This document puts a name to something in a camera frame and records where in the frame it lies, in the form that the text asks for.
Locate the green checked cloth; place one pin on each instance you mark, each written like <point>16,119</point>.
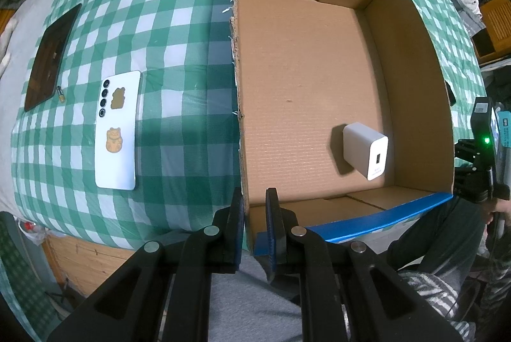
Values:
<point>179,26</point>

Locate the cardboard box with blue trim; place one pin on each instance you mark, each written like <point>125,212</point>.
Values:
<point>311,86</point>

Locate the white charger adapter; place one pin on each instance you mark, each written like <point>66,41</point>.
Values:
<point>365,146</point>

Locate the black tablet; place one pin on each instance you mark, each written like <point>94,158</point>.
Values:
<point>50,58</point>

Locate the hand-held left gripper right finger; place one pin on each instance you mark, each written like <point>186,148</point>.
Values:
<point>272,230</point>

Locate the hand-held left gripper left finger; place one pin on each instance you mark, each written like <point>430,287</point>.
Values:
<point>238,227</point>

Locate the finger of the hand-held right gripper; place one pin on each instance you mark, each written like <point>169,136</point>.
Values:
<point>471,170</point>

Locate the person's leg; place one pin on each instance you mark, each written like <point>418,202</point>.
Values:
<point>439,238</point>

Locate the wooden cabinet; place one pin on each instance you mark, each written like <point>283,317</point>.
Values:
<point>497,18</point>

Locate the white smartphone with cat stickers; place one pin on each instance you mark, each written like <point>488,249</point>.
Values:
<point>116,162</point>

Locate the wooden bed frame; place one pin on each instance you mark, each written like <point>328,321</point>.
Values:
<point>88,266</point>

